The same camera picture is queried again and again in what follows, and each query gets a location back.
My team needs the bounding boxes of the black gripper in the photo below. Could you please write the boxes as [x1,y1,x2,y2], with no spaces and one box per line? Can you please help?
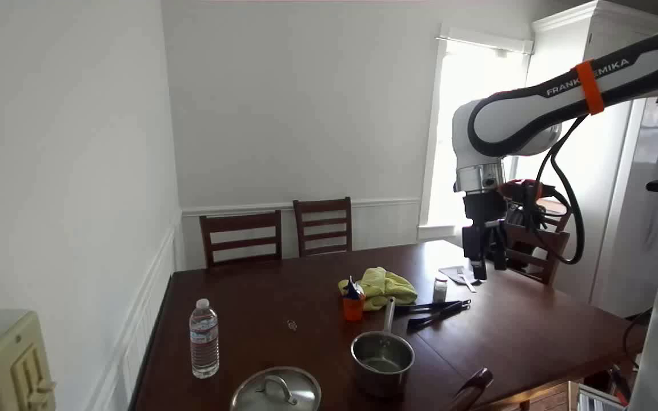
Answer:
[461,189,511,283]

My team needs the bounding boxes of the steel pot with handle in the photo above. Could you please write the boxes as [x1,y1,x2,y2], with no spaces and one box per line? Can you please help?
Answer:
[347,298,418,403]

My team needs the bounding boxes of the small silver spice shaker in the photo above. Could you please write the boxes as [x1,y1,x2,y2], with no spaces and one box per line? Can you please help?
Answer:
[433,277,450,306]

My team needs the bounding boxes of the glass pot lid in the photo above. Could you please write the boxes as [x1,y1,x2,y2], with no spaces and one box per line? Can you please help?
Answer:
[229,365,324,411]

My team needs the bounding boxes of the white paper napkin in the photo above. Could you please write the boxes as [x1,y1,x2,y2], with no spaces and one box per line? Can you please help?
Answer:
[437,263,481,295]

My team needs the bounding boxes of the black tongs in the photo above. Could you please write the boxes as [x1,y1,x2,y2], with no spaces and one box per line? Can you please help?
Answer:
[398,300,473,315]

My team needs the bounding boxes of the wooden chair with red item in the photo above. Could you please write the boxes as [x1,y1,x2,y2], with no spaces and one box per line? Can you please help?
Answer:
[506,180,575,289]

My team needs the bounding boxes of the green cloth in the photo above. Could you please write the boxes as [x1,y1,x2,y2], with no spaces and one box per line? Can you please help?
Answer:
[335,265,420,314]

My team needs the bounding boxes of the cream cloth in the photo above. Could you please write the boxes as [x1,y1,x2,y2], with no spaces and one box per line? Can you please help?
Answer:
[359,265,398,291]

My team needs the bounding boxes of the orange plastic cup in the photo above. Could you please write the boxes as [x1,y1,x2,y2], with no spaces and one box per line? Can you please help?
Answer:
[341,295,365,324]

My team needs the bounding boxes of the bright white-framed window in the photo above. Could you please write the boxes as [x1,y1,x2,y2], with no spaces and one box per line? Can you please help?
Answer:
[418,29,534,239]

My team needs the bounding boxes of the light wooden furniture piece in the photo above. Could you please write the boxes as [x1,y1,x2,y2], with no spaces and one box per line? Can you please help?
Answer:
[487,379,575,411]

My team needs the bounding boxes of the white tall cabinet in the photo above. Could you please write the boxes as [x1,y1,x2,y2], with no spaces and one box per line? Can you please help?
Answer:
[529,0,658,319]

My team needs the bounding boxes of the dark wooden slat chair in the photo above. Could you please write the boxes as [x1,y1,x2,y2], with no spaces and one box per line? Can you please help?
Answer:
[196,209,285,270]
[290,194,355,259]

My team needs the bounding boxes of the clear plastic water bottle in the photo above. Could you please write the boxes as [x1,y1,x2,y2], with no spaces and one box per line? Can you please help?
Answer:
[187,298,222,381]

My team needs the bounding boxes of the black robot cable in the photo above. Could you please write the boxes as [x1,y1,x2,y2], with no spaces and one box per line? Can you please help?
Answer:
[531,93,658,270]

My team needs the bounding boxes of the orange strap on arm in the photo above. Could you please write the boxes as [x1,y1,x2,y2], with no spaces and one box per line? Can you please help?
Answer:
[574,60,609,116]

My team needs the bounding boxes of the cream wall light switch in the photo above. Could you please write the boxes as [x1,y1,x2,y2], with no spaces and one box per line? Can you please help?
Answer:
[0,306,60,411]

